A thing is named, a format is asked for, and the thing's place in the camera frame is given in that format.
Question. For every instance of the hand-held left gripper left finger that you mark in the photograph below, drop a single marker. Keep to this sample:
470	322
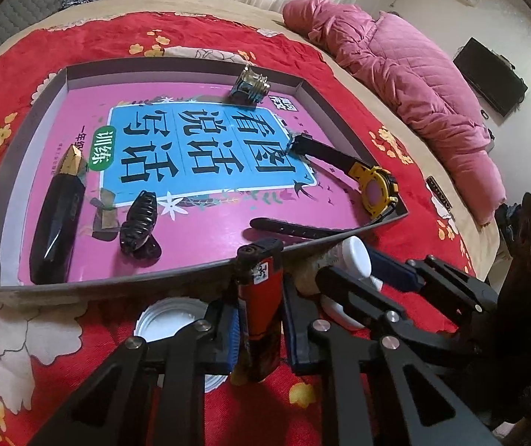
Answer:
233	334

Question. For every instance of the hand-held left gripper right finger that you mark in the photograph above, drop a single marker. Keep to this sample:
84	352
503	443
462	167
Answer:
293	334

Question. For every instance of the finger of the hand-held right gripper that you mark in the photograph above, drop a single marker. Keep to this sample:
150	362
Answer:
354	292
395	269

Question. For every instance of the white capped bottle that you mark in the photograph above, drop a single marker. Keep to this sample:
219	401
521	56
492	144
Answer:
356	255

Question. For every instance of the red lighter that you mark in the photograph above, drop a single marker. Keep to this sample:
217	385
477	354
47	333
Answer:
261	302

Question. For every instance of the black bottle with gold cap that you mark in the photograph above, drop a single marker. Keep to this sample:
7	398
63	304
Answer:
54	232

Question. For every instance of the shallow grey cardboard box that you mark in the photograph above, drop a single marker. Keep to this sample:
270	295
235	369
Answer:
154	67

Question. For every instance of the white jar lid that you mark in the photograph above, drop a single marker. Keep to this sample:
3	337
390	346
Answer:
168	325

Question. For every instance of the yellow black wrist watch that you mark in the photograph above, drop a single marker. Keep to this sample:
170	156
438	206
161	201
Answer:
377	190

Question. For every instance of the black gold lettered hair clip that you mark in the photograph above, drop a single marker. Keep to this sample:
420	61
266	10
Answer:
438	191

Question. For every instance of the pink and blue book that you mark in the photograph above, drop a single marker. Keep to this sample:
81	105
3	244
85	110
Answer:
200	223

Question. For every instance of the black hair claw clip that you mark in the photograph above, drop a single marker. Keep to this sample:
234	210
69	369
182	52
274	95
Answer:
137	218

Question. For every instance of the brown tape strip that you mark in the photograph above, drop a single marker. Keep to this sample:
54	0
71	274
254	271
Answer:
105	218

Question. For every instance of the red floral blanket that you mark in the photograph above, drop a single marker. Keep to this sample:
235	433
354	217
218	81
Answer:
340	102

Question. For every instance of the pink quilted duvet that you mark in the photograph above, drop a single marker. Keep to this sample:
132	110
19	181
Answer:
409	69

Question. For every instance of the black flat screen television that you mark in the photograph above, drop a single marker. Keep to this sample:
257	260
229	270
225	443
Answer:
488	76

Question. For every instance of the small glass perfume bottle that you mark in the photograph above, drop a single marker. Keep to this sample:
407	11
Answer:
249	84

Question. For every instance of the beige bed sheet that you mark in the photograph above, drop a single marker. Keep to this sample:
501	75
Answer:
247	9

